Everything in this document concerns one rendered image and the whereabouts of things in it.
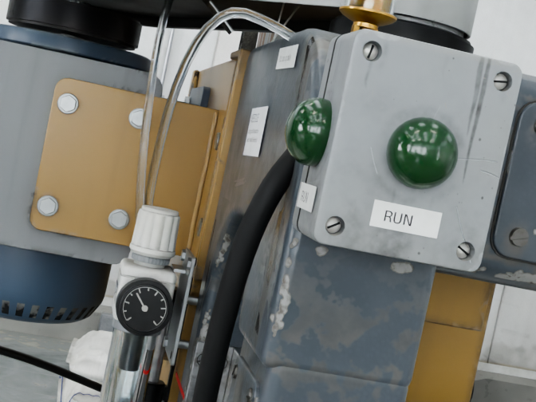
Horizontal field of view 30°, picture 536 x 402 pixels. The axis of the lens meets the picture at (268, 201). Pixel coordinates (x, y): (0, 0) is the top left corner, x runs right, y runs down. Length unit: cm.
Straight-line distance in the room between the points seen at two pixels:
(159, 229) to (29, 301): 24
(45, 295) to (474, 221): 52
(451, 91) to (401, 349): 13
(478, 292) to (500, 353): 554
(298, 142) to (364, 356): 11
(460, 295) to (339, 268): 30
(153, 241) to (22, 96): 22
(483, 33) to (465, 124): 566
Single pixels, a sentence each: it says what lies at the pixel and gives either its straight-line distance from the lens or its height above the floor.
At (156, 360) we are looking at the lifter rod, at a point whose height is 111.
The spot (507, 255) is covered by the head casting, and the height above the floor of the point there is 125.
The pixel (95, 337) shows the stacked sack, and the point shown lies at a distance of 364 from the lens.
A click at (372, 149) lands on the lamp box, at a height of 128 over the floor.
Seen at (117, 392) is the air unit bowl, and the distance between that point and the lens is 68.
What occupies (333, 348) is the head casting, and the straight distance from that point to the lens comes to 47.
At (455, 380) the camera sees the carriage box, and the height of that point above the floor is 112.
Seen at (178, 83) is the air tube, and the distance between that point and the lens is 61.
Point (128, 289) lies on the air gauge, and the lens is 65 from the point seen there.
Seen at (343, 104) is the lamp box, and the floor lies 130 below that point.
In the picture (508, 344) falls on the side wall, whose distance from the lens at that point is 631.
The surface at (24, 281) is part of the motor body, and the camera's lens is 87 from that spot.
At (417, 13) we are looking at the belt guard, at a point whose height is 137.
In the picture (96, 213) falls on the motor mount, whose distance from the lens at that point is 83.
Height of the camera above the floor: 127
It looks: 3 degrees down
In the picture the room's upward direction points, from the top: 12 degrees clockwise
